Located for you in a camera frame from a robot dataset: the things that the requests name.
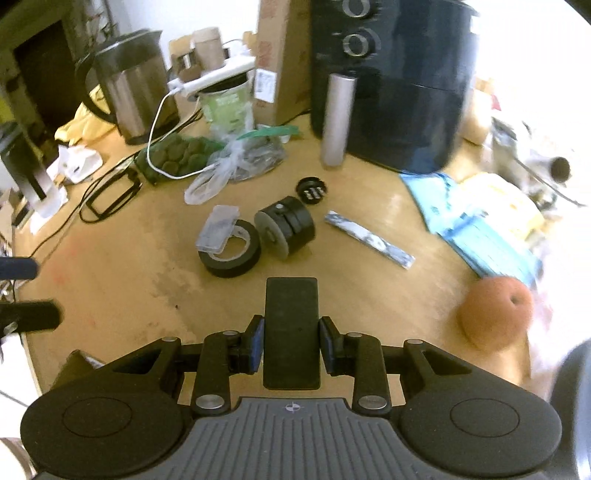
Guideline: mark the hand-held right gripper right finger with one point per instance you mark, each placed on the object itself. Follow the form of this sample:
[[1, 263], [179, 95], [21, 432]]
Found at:
[[326, 345]]

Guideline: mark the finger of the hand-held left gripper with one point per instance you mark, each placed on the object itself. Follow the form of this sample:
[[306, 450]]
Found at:
[[21, 268], [32, 316]]

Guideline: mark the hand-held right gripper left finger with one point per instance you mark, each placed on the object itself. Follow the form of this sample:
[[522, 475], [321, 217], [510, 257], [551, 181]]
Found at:
[[256, 345]]

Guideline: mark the black rectangular box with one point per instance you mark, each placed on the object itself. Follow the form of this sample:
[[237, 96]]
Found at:
[[292, 323]]

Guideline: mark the black tape roll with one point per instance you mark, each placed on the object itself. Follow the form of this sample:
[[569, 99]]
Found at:
[[231, 265]]

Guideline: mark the marble patterned bar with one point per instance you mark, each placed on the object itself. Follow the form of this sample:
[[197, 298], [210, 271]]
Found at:
[[369, 240]]

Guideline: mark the clear plastic case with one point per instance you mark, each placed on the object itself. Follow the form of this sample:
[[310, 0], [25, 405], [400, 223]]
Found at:
[[217, 228]]

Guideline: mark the black spool with grey end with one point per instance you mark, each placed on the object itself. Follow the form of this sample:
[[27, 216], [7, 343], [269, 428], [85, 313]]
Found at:
[[291, 226]]

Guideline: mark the black and white desktop device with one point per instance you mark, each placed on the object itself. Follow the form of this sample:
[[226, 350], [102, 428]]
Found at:
[[25, 175]]

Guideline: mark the black eyeglasses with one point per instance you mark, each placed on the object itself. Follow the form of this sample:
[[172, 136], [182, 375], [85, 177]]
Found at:
[[111, 210]]

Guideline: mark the white tissue box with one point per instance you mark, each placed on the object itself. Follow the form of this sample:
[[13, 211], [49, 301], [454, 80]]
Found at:
[[81, 164]]

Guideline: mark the yellow plastic bag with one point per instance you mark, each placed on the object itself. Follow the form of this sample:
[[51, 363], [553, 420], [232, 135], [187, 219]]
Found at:
[[76, 127]]

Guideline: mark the black round plug cap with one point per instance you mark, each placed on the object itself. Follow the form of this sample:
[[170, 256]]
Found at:
[[311, 190]]

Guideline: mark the orange round fruit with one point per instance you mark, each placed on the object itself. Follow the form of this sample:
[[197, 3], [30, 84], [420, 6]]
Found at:
[[494, 314]]

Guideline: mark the blue wipes packet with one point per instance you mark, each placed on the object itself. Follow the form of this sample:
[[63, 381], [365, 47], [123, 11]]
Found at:
[[489, 244], [429, 198]]

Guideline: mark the clear plastic bag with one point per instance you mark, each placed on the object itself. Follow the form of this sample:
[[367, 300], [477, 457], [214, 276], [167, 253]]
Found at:
[[251, 154]]

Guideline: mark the stainless steel electric kettle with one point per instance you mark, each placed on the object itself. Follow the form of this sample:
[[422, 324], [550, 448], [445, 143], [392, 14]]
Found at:
[[134, 87]]

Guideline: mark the yellow wipes packet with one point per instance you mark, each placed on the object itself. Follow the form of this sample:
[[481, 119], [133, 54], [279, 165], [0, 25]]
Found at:
[[503, 198]]

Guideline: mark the plastic jar with green label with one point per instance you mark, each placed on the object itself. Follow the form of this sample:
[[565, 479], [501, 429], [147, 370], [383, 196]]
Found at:
[[228, 110]]

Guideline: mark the black air fryer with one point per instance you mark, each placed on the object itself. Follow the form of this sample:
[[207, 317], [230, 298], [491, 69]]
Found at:
[[406, 92]]

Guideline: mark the white power strip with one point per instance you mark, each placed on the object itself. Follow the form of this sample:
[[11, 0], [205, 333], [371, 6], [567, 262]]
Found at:
[[212, 76]]

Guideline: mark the glass bowl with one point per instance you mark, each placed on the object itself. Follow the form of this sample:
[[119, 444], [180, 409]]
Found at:
[[531, 152]]

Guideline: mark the tall brown cardboard carton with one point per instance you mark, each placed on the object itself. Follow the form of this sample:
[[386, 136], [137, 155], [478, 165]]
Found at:
[[281, 60]]

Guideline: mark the brown paper cup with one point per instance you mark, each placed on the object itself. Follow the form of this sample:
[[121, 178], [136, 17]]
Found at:
[[208, 48]]

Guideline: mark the cardboard tube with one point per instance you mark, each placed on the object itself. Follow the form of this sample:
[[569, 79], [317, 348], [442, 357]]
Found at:
[[559, 168]]

